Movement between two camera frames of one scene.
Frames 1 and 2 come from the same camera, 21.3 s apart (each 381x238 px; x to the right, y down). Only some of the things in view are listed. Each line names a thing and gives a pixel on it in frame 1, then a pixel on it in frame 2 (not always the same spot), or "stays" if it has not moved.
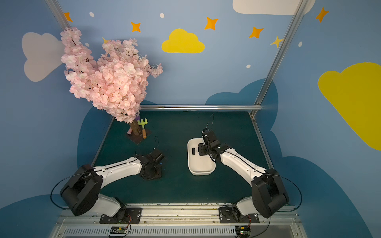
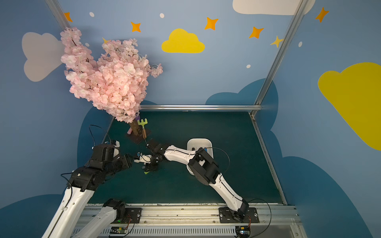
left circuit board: (118, 230) stays
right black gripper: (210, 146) -> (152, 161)
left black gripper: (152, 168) -> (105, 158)
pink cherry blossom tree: (116, 82) stays
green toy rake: (143, 123) stays
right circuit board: (242, 231) stays
